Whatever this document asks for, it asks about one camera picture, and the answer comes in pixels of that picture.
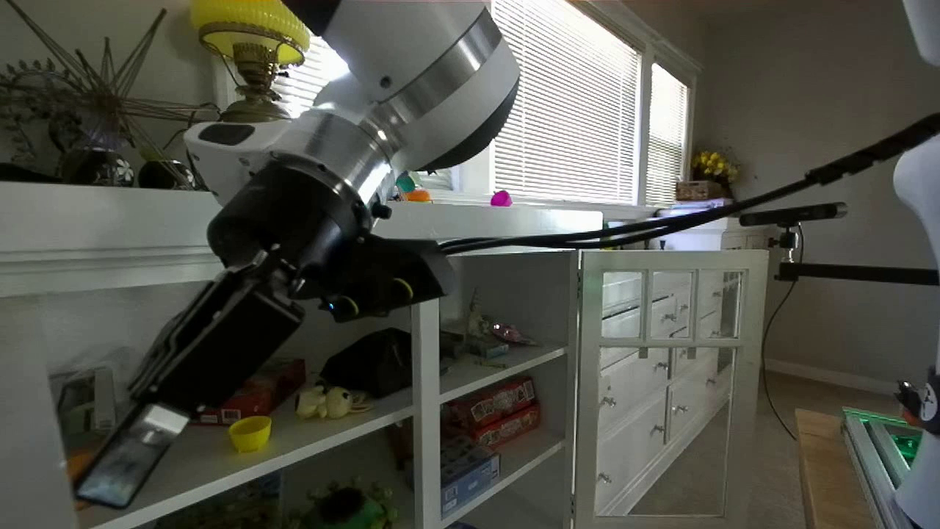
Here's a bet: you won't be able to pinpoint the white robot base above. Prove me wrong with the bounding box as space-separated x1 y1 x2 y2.
890 364 940 529

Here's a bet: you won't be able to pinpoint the white wooden cabinet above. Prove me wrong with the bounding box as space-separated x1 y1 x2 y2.
0 179 611 529

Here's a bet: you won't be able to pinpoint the white drawer cabinet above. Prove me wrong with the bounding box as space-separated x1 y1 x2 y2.
597 213 758 517

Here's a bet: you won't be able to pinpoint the grey picture box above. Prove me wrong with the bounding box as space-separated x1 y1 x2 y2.
47 363 135 466

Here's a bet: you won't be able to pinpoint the dark stone ornament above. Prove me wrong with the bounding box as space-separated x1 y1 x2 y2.
133 155 204 194

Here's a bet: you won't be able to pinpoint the yellow plastic cup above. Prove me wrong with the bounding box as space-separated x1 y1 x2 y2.
226 416 276 457

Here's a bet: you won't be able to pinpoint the red flat box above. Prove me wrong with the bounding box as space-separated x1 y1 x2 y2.
201 355 310 427

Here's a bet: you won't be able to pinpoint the black bag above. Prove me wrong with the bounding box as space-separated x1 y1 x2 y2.
318 327 417 399

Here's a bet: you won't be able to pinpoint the cream plush toy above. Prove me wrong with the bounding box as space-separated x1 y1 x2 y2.
292 383 370 423

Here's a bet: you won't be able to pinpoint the dark round vase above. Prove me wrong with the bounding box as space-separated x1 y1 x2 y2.
56 136 135 188

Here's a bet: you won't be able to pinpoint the yellow shade table lamp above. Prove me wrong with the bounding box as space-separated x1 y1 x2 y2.
189 0 311 128

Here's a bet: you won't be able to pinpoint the green leafy toy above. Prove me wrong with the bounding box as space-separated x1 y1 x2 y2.
283 480 399 529

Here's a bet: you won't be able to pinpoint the dried spiky plant decoration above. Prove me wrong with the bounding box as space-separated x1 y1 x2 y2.
0 7 219 188

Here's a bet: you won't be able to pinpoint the grey metal toy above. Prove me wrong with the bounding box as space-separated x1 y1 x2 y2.
439 304 537 363

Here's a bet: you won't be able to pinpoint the red board game box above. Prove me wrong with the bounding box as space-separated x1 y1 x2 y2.
440 374 545 457

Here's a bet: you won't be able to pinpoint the black blue-print box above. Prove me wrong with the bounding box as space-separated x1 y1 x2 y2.
439 449 506 520

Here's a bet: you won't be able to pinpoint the white folded stack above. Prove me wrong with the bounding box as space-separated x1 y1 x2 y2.
656 194 737 220

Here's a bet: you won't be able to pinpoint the yellow potted flowers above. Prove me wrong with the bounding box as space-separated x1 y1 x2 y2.
672 144 743 204

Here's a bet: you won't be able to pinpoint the black mounting bar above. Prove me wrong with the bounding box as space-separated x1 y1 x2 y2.
777 263 940 289

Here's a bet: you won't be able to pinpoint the white framed green panel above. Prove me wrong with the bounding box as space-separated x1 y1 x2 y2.
843 405 929 529

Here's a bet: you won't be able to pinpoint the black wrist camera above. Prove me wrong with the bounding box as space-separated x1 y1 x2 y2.
311 239 449 324

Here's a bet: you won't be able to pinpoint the thin black hanging cable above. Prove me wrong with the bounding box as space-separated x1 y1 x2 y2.
761 283 802 443

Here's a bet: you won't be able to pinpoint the black stereo camera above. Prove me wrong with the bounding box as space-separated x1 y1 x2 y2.
737 200 850 229

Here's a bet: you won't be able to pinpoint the black camera cable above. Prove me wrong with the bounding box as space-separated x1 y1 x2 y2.
439 111 940 258

